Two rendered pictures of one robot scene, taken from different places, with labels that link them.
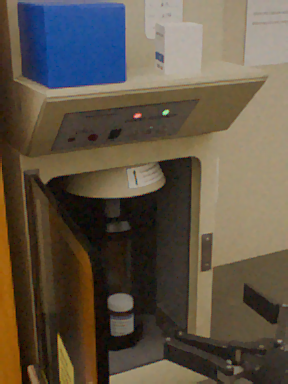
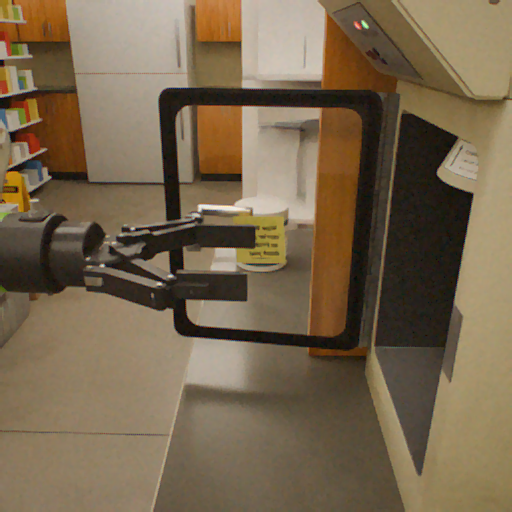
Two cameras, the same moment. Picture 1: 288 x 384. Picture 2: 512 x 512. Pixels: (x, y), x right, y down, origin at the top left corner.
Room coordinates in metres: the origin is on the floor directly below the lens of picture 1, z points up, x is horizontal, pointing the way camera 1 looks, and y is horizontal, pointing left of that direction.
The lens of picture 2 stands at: (1.02, -0.51, 1.45)
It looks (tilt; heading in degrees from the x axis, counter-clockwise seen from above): 23 degrees down; 120
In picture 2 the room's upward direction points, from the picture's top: straight up
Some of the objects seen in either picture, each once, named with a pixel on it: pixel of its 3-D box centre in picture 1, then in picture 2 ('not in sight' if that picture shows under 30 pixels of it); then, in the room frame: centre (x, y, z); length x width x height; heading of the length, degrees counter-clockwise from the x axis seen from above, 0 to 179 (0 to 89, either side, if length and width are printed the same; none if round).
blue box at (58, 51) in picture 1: (71, 42); not in sight; (0.82, 0.10, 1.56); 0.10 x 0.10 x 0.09; 28
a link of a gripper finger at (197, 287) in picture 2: not in sight; (182, 293); (0.75, -0.18, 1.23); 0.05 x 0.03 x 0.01; 26
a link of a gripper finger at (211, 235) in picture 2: (170, 325); (227, 236); (0.71, -0.02, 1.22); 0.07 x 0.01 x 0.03; 26
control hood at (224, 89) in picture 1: (145, 112); (383, 27); (0.87, 0.01, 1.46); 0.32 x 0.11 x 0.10; 118
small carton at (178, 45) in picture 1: (178, 47); not in sight; (0.89, -0.04, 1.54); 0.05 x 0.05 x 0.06; 14
